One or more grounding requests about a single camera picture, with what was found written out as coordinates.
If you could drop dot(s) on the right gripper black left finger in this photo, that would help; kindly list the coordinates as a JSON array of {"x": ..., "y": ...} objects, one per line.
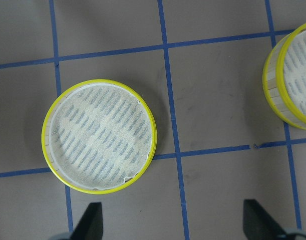
[{"x": 90, "y": 226}]

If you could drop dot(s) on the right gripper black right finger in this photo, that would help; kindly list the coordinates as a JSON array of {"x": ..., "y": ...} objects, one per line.
[{"x": 258, "y": 224}]

